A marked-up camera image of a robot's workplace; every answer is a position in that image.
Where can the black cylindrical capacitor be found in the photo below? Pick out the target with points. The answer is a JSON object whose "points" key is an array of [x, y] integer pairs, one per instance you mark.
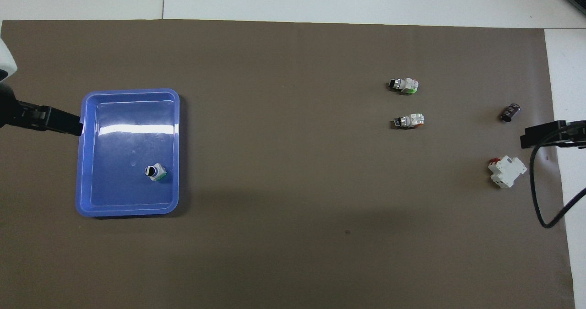
{"points": [[510, 112]]}

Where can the white circuit breaker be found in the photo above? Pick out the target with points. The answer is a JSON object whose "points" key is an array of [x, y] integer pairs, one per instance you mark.
{"points": [[508, 171]]}

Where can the brown table mat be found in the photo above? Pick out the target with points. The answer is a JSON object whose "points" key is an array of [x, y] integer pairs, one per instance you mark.
{"points": [[293, 254]]}

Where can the selector switch with green base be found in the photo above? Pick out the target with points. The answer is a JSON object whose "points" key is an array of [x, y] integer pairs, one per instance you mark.
{"points": [[405, 85]]}

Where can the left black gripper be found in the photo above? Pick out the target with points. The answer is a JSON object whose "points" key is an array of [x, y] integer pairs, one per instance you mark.
{"points": [[7, 107]]}

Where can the selector switch with green block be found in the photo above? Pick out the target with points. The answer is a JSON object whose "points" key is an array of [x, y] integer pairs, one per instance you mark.
{"points": [[155, 172]]}

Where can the selector switch with orange base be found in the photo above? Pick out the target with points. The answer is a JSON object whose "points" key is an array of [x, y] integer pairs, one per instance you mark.
{"points": [[410, 121]]}

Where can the blue plastic tray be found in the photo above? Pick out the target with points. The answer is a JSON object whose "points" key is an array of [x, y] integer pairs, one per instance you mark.
{"points": [[123, 144]]}

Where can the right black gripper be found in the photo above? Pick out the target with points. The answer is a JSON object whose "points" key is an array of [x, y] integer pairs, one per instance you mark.
{"points": [[580, 137]]}

